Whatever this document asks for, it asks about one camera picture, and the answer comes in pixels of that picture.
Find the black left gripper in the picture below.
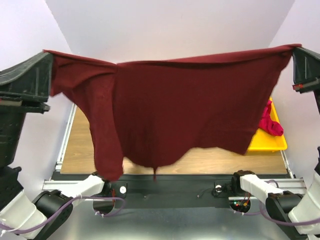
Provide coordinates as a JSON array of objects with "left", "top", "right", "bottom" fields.
[{"left": 0, "top": 43, "right": 65, "bottom": 155}]

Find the maroon t shirt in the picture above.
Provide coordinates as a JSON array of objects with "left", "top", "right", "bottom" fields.
[{"left": 51, "top": 44, "right": 297, "bottom": 181}]

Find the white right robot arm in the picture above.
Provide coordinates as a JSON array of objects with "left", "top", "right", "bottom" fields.
[{"left": 230, "top": 47, "right": 320, "bottom": 240}]

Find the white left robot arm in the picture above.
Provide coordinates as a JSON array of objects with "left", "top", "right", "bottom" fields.
[{"left": 0, "top": 52, "right": 111, "bottom": 240}]

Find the magenta t shirt in tray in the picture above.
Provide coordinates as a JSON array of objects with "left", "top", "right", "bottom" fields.
[{"left": 258, "top": 100, "right": 284, "bottom": 137}]

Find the yellow plastic tray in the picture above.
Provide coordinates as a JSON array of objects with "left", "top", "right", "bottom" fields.
[{"left": 247, "top": 97, "right": 288, "bottom": 152}]

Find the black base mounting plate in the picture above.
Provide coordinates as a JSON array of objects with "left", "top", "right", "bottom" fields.
[{"left": 113, "top": 174, "right": 245, "bottom": 209}]

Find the aluminium frame rail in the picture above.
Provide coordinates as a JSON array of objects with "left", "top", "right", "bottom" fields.
[{"left": 39, "top": 177, "right": 312, "bottom": 201}]

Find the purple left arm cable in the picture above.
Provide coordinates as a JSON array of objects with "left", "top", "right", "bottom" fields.
[{"left": 0, "top": 196, "right": 126, "bottom": 236}]

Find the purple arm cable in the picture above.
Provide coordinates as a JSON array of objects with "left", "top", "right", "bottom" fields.
[
  {"left": 233, "top": 179, "right": 320, "bottom": 227},
  {"left": 0, "top": 196, "right": 126, "bottom": 236}
]

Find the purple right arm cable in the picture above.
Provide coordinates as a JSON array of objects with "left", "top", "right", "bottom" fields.
[{"left": 233, "top": 179, "right": 320, "bottom": 227}]

